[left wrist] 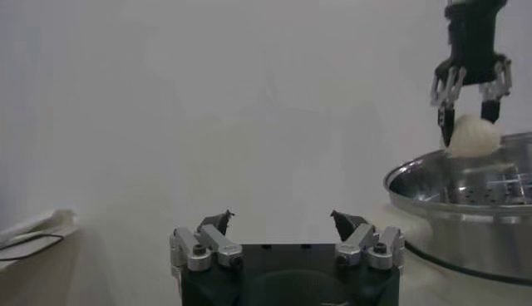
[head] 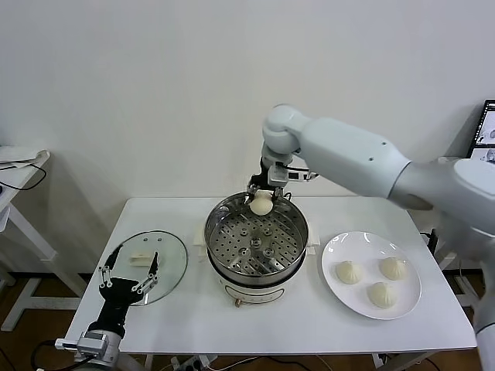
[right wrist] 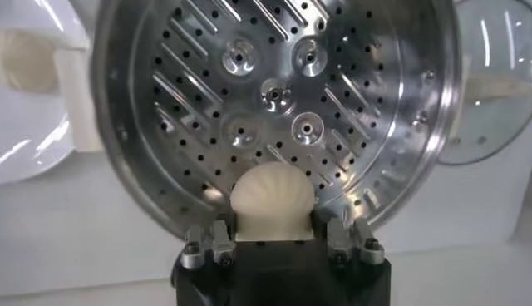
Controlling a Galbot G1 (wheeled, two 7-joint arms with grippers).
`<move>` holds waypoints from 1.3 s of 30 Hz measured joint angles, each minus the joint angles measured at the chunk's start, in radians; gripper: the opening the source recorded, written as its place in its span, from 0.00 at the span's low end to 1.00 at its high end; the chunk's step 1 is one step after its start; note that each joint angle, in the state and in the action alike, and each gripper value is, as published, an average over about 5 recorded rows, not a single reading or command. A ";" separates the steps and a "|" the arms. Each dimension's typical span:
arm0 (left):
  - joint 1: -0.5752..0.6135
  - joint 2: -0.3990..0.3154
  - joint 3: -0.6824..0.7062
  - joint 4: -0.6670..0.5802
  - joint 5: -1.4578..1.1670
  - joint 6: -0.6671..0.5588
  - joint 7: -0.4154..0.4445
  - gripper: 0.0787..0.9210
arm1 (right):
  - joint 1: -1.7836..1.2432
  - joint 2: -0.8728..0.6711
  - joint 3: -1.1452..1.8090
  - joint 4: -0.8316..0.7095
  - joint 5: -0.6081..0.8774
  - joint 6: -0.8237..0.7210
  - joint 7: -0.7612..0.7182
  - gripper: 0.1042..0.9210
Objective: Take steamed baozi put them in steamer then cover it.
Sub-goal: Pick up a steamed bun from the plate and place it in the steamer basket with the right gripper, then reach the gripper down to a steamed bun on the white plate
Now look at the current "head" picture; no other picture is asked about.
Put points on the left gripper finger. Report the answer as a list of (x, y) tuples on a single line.
[(113, 261), (154, 264)]

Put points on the white power strip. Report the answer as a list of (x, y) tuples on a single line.
[(191, 363)]

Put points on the cream electric cooking pot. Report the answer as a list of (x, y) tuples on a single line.
[(251, 290)]

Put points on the round glass pot lid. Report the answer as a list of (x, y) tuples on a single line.
[(170, 263)]

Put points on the round white plate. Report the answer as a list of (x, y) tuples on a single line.
[(340, 301)]

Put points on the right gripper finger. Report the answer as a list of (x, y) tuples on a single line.
[(279, 192), (252, 192)]

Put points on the white laptop side table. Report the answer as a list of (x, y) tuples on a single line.
[(445, 159)]

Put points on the white folded cloth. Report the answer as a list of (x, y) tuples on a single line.
[(19, 154)]

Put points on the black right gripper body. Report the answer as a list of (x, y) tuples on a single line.
[(260, 181)]

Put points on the white steamed baozi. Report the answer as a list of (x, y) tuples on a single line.
[(382, 295), (350, 272), (260, 205), (393, 268)]

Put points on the open grey laptop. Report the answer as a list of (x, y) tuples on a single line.
[(485, 127)]

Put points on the wooden pot knob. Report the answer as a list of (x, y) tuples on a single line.
[(237, 302)]

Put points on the perforated steel steamer basket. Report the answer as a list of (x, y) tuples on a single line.
[(255, 247)]

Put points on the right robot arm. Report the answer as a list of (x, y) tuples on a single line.
[(348, 154)]

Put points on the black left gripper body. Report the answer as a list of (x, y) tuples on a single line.
[(116, 295)]

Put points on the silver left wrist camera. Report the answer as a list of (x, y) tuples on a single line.
[(93, 342)]

